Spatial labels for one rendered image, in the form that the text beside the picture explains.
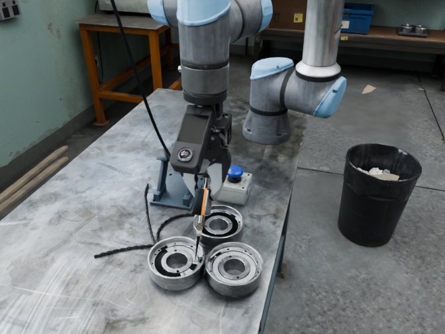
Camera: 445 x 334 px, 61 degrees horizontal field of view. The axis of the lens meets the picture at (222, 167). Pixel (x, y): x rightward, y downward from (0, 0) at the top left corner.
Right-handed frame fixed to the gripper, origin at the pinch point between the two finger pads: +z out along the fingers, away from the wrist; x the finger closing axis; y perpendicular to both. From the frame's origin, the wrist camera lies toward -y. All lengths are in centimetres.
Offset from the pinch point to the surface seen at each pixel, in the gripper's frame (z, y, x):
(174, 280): 9.6, -12.5, 1.9
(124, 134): 13, 41, 37
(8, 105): 50, 119, 154
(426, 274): 93, 85, -81
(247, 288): 10.4, -10.4, -10.7
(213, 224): 11.8, 5.5, -0.4
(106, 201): 13.2, 9.0, 26.5
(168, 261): 11.5, -6.9, 5.2
